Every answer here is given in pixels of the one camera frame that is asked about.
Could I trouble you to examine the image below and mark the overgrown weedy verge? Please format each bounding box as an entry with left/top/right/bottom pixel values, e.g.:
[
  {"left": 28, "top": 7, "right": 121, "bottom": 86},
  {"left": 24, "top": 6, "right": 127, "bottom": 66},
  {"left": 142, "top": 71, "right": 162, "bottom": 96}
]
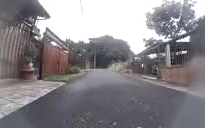
[{"left": 108, "top": 61, "right": 134, "bottom": 74}]

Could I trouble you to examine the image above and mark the large leafy tree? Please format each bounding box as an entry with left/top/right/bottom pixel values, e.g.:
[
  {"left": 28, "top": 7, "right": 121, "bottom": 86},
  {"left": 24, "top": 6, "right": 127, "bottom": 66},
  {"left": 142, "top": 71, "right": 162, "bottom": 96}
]
[{"left": 143, "top": 0, "right": 199, "bottom": 48}]

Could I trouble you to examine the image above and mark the group of dark trees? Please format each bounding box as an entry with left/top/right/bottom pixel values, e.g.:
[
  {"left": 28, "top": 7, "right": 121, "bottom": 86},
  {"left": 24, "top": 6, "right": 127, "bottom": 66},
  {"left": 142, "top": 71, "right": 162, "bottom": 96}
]
[{"left": 64, "top": 34, "right": 135, "bottom": 69}]

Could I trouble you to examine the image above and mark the building with corrugated wall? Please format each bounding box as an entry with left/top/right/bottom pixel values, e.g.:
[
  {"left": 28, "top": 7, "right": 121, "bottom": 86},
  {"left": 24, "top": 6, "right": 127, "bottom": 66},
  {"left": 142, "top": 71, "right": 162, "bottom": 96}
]
[{"left": 0, "top": 0, "right": 52, "bottom": 81}]

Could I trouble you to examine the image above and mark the green bush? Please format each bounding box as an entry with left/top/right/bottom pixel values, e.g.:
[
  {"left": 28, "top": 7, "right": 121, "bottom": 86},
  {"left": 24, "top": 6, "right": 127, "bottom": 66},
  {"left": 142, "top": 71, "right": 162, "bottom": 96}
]
[{"left": 68, "top": 64, "right": 82, "bottom": 75}]

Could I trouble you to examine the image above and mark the grass verge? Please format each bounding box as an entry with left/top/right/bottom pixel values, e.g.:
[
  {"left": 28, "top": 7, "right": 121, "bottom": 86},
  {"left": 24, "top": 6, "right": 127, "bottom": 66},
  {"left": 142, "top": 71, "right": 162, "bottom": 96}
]
[{"left": 43, "top": 69, "right": 89, "bottom": 84}]

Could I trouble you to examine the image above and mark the plant in red pot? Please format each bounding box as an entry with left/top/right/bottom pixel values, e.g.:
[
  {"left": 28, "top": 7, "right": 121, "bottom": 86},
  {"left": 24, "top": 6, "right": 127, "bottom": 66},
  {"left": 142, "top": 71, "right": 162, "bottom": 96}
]
[{"left": 20, "top": 43, "right": 41, "bottom": 82}]

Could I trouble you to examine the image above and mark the grey tiled pavement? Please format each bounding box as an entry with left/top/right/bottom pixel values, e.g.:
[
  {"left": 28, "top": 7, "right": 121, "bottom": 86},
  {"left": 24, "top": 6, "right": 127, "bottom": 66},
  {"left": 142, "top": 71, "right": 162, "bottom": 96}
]
[{"left": 0, "top": 79, "right": 67, "bottom": 123}]

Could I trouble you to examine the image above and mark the grey asphalt road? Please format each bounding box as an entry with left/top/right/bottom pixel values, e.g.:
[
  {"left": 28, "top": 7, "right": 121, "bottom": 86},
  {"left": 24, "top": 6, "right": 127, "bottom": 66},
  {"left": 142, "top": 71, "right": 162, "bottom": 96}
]
[{"left": 0, "top": 68, "right": 205, "bottom": 128}]

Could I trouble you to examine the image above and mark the low brick wall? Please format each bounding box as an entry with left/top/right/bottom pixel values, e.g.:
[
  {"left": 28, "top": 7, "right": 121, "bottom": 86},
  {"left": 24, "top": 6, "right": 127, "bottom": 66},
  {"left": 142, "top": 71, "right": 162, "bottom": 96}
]
[{"left": 158, "top": 64, "right": 194, "bottom": 86}]

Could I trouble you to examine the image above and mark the building with roofed porch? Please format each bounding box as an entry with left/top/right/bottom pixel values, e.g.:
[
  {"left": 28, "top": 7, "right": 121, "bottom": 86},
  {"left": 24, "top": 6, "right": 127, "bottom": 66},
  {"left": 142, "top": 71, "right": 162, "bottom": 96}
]
[{"left": 133, "top": 11, "right": 205, "bottom": 84}]

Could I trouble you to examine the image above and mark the red-brown wooden fence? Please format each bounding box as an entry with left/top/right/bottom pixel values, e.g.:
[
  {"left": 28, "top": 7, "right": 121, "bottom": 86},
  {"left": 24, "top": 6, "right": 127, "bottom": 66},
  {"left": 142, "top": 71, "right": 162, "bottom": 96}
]
[{"left": 40, "top": 27, "right": 88, "bottom": 79}]

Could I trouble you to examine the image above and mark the pale pole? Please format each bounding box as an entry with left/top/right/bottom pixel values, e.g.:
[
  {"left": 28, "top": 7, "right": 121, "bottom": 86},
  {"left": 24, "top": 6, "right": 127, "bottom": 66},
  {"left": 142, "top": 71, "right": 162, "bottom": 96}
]
[{"left": 93, "top": 46, "right": 98, "bottom": 70}]

